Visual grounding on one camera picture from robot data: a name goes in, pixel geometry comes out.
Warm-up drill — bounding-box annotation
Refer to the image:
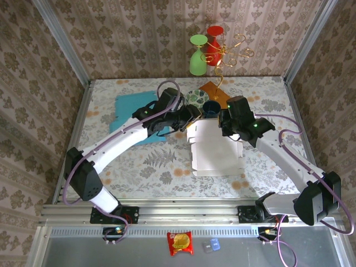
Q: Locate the white paper box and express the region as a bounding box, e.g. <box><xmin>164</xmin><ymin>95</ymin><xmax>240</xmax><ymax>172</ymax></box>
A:
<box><xmin>185</xmin><ymin>118</ymin><xmax>245</xmax><ymax>178</ymax></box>

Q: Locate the teal paper box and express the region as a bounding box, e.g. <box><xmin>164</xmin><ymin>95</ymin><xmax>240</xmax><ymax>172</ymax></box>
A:
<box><xmin>108</xmin><ymin>91</ymin><xmax>167</xmax><ymax>145</ymax></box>

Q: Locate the dark blue mug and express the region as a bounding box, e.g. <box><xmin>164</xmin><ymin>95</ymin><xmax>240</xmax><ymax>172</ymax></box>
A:
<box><xmin>202</xmin><ymin>100</ymin><xmax>222</xmax><ymax>119</ymax></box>

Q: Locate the green leaf pattern bowl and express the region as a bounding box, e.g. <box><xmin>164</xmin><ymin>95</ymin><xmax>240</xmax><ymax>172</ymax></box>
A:
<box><xmin>185</xmin><ymin>90</ymin><xmax>210</xmax><ymax>107</ymax></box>

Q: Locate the green wine glass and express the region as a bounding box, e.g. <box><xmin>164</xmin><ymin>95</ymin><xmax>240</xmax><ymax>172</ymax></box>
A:
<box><xmin>189</xmin><ymin>34</ymin><xmax>209</xmax><ymax>77</ymax></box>

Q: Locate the floral tablecloth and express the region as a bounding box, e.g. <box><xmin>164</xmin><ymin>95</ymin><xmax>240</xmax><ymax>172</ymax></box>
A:
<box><xmin>65</xmin><ymin>77</ymin><xmax>319</xmax><ymax>199</ymax></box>

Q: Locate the red wine glass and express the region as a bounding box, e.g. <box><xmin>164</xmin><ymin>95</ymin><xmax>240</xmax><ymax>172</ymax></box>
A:
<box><xmin>205</xmin><ymin>25</ymin><xmax>225</xmax><ymax>67</ymax></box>

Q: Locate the red snack packet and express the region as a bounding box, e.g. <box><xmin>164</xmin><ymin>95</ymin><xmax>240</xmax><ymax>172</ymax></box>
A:
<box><xmin>166</xmin><ymin>230</ymin><xmax>194</xmax><ymax>256</ymax></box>

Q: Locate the gold wire rack, wooden base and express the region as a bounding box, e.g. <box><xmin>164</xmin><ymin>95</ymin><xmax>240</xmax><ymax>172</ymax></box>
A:
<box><xmin>198</xmin><ymin>33</ymin><xmax>255</xmax><ymax>108</ymax></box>

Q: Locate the aluminium frame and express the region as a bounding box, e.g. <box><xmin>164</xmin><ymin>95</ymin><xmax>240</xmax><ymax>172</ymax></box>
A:
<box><xmin>26</xmin><ymin>0</ymin><xmax>356</xmax><ymax>267</ymax></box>

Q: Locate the slotted grey cable duct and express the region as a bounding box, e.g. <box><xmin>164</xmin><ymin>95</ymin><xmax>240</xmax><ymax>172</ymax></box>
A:
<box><xmin>50</xmin><ymin>225</ymin><xmax>259</xmax><ymax>238</ymax></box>

